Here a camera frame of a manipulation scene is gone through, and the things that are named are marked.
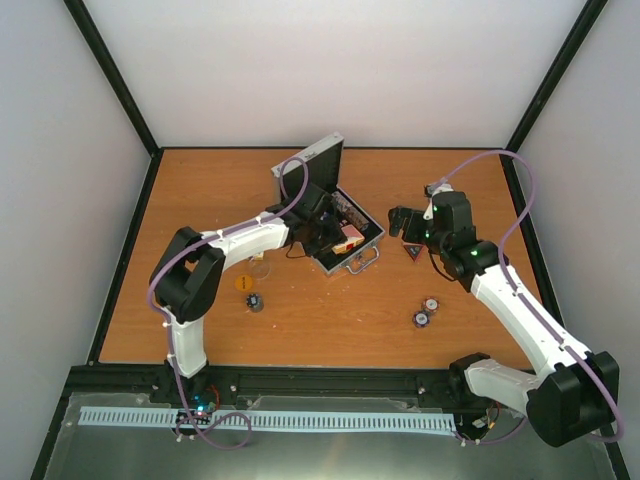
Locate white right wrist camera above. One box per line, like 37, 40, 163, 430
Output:
423, 183, 453, 220

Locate red white chip stack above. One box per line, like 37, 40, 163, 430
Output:
422, 297, 440, 314

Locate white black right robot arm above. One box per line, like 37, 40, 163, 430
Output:
388, 184, 620, 447

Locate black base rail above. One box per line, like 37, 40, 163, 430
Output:
63, 363, 506, 410

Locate red playing card deck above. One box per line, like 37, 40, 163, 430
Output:
332, 224, 365, 255

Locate yellow left blind button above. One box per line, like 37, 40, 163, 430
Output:
234, 274, 254, 292

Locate black triangular dealer token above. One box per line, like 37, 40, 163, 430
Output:
403, 243, 425, 262

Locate clear round dealer button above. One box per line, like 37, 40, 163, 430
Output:
248, 258, 271, 280

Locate silver aluminium poker case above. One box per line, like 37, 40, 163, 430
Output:
271, 132, 384, 276

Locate light blue cable duct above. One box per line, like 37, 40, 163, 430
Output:
77, 406, 456, 436

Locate black poker chip stack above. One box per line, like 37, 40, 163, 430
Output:
246, 293, 264, 313

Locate blue white chip stack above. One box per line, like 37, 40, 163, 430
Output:
412, 310, 431, 328

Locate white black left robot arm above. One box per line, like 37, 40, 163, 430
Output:
147, 183, 344, 403

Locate right chip row in case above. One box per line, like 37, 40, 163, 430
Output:
332, 191, 369, 232

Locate green led circuit board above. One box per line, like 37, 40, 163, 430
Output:
191, 385, 221, 416

